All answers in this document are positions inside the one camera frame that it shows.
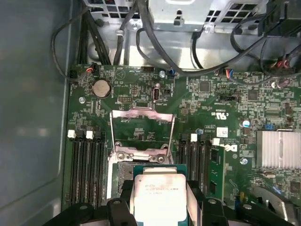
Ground CPU socket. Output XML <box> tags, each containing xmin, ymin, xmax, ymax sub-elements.
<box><xmin>106</xmin><ymin>150</ymin><xmax>189</xmax><ymax>205</ymax></box>

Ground silver coin battery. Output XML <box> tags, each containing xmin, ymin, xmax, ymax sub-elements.
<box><xmin>91</xmin><ymin>79</ymin><xmax>111</xmax><ymax>98</ymax></box>

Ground silver green CPU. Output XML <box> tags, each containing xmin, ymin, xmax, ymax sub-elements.
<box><xmin>130</xmin><ymin>164</ymin><xmax>189</xmax><ymax>226</ymax></box>

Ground black flat cable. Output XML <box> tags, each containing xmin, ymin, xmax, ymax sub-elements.
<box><xmin>81</xmin><ymin>10</ymin><xmax>111</xmax><ymax>65</ymax></box>

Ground green motherboard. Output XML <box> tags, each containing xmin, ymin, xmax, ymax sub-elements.
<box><xmin>62</xmin><ymin>62</ymin><xmax>301</xmax><ymax>226</ymax></box>

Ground RAM stick with black chips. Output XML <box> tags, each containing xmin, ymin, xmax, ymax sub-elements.
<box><xmin>206</xmin><ymin>138</ymin><xmax>226</xmax><ymax>203</ymax></box>

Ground metal socket cover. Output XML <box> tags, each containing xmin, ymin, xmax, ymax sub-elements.
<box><xmin>109</xmin><ymin>106</ymin><xmax>176</xmax><ymax>163</ymax></box>

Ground black braided cable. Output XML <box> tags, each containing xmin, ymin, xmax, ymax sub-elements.
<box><xmin>114</xmin><ymin>0</ymin><xmax>139</xmax><ymax>65</ymax></box>

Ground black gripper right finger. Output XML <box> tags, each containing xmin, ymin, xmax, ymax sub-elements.
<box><xmin>187</xmin><ymin>180</ymin><xmax>294</xmax><ymax>226</ymax></box>

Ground black grey PC case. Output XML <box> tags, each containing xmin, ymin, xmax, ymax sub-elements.
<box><xmin>0</xmin><ymin>0</ymin><xmax>301</xmax><ymax>226</ymax></box>

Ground thick black cable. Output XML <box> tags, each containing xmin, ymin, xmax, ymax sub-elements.
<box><xmin>137</xmin><ymin>0</ymin><xmax>301</xmax><ymax>74</ymax></box>

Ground black drive connector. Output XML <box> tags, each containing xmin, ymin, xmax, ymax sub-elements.
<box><xmin>257</xmin><ymin>0</ymin><xmax>301</xmax><ymax>38</ymax></box>

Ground metal drive cage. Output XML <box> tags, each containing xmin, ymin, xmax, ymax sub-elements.
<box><xmin>89</xmin><ymin>0</ymin><xmax>269</xmax><ymax>33</ymax></box>

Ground black RAM slot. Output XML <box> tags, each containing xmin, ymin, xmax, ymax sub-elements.
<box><xmin>86</xmin><ymin>129</ymin><xmax>97</xmax><ymax>206</ymax></box>
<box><xmin>67</xmin><ymin>129</ymin><xmax>79</xmax><ymax>206</ymax></box>
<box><xmin>76</xmin><ymin>129</ymin><xmax>88</xmax><ymax>206</ymax></box>
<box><xmin>180</xmin><ymin>133</ymin><xmax>189</xmax><ymax>182</ymax></box>
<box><xmin>197</xmin><ymin>133</ymin><xmax>208</xmax><ymax>200</ymax></box>
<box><xmin>188</xmin><ymin>133</ymin><xmax>198</xmax><ymax>183</ymax></box>
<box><xmin>94</xmin><ymin>129</ymin><xmax>106</xmax><ymax>206</ymax></box>

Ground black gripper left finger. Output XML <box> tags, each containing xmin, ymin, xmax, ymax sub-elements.
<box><xmin>42</xmin><ymin>180</ymin><xmax>137</xmax><ymax>226</ymax></box>

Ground black data cable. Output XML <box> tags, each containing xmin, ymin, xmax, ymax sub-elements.
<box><xmin>192</xmin><ymin>29</ymin><xmax>205</xmax><ymax>69</ymax></box>

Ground thin black cable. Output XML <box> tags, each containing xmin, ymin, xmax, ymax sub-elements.
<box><xmin>51</xmin><ymin>7</ymin><xmax>95</xmax><ymax>83</ymax></box>

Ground silver finned heat sink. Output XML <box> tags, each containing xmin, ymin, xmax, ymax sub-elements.
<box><xmin>256</xmin><ymin>130</ymin><xmax>301</xmax><ymax>170</ymax></box>

